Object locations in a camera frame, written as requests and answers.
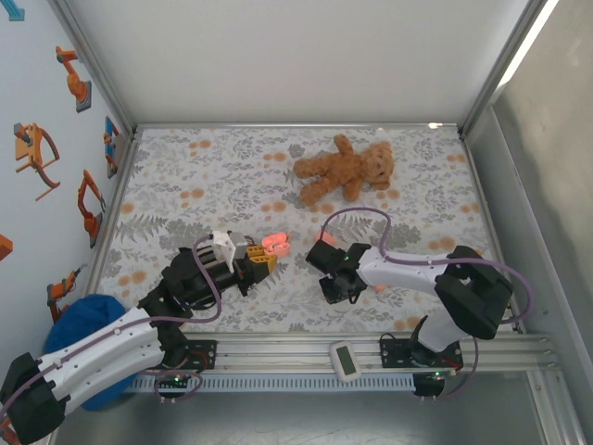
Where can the pink earbud charging case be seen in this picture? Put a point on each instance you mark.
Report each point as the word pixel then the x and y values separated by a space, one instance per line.
pixel 329 238
pixel 278 250
pixel 380 288

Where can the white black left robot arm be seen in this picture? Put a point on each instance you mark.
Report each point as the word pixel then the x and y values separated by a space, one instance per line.
pixel 102 352

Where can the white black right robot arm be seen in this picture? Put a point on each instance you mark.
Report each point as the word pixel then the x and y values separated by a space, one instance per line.
pixel 407 273

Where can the floral print tablecloth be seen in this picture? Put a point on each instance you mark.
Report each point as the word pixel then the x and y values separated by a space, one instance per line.
pixel 208 176

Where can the brown teddy bear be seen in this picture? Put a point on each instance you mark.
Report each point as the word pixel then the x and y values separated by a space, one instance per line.
pixel 343 162

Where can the white timer with display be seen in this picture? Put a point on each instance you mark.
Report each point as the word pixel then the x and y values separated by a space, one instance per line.
pixel 345 360

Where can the black control board with LED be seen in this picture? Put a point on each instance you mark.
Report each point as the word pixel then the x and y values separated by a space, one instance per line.
pixel 178 381
pixel 431 382

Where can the blue cloth bundle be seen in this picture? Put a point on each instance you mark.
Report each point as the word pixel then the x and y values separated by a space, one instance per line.
pixel 83 320

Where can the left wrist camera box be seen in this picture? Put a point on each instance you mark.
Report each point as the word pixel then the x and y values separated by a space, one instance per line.
pixel 224 245

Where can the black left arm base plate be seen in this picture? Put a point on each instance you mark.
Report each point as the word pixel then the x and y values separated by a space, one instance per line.
pixel 208 347

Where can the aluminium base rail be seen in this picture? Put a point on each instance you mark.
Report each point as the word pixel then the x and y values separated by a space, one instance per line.
pixel 287 357

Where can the aluminium frame rail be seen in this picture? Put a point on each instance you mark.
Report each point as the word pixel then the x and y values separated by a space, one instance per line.
pixel 113 208
pixel 487 208
pixel 296 125

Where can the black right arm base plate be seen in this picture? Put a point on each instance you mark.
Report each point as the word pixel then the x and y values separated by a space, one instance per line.
pixel 394 357

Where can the orange block wall sticker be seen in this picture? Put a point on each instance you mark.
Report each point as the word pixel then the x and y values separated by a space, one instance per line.
pixel 5 248

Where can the orange grey gripper wall sticker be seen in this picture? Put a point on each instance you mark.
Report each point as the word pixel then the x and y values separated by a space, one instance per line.
pixel 32 153

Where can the aluminium frame post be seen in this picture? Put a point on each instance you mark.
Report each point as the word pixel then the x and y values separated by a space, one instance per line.
pixel 498 69
pixel 556 408
pixel 97 69

